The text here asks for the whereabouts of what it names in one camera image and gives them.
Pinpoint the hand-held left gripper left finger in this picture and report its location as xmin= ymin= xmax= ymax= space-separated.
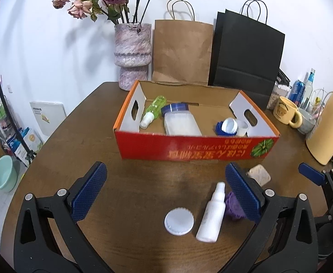
xmin=13 ymin=161 xmax=114 ymax=273

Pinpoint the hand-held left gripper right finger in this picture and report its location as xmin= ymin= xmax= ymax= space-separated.
xmin=222 ymin=162 xmax=318 ymax=273

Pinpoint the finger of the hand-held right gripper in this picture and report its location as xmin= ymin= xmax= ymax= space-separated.
xmin=299 ymin=163 xmax=333 ymax=206
xmin=314 ymin=215 xmax=331 ymax=230

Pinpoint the white spray bottle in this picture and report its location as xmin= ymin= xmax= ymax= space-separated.
xmin=195 ymin=181 xmax=227 ymax=243

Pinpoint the orange cardboard box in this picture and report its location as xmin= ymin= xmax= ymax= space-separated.
xmin=113 ymin=80 xmax=281 ymax=160

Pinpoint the small white cup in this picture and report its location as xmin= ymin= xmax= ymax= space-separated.
xmin=236 ymin=119 xmax=249 ymax=137

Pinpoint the blue scalloped lid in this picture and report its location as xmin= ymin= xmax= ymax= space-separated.
xmin=215 ymin=121 xmax=237 ymax=136

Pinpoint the white round cap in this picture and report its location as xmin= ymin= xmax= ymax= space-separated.
xmin=222 ymin=117 xmax=239 ymax=134

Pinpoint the clear jar with blue lid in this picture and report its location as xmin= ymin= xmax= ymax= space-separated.
xmin=161 ymin=102 xmax=202 ymax=136

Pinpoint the purple scalloped lid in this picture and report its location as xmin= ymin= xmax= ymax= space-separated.
xmin=225 ymin=191 xmax=247 ymax=220

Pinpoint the beige square sponge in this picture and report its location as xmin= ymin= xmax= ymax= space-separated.
xmin=246 ymin=164 xmax=271 ymax=186

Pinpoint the pale grey cup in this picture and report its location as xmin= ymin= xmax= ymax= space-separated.
xmin=297 ymin=111 xmax=318 ymax=134

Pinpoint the cream thermos jug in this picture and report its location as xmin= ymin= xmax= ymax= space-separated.
xmin=306 ymin=72 xmax=333 ymax=166

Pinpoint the cream bear mug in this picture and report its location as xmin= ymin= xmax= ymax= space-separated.
xmin=273 ymin=96 xmax=303 ymax=127

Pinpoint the white ridged lid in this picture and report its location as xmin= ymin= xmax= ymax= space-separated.
xmin=164 ymin=207 xmax=195 ymax=236

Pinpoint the black light stand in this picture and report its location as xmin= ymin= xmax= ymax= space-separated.
xmin=0 ymin=0 xmax=37 ymax=165

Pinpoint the blue drink can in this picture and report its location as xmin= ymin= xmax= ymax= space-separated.
xmin=288 ymin=80 xmax=306 ymax=106

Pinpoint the clear glass bottle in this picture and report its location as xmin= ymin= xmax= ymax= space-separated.
xmin=302 ymin=68 xmax=316 ymax=109

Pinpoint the blue white carton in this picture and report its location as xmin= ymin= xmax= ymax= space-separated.
xmin=7 ymin=126 xmax=44 ymax=167

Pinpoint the glass jar with grains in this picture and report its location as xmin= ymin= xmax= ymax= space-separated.
xmin=270 ymin=84 xmax=290 ymax=110

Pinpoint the white flat box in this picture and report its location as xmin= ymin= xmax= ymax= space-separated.
xmin=30 ymin=101 xmax=67 ymax=135

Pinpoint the mint green basin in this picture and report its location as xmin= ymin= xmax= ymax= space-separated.
xmin=0 ymin=155 xmax=15 ymax=193

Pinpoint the green spray bottle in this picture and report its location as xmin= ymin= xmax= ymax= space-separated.
xmin=140 ymin=95 xmax=167 ymax=129

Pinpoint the black paper bag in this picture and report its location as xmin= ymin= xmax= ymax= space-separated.
xmin=208 ymin=0 xmax=286 ymax=110

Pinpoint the marbled pink vase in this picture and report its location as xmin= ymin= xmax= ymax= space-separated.
xmin=114 ymin=23 xmax=152 ymax=91

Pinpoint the brown paper bag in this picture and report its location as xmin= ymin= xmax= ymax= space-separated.
xmin=152 ymin=0 xmax=214 ymax=86

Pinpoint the wire rack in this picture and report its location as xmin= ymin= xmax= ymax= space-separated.
xmin=309 ymin=88 xmax=333 ymax=114

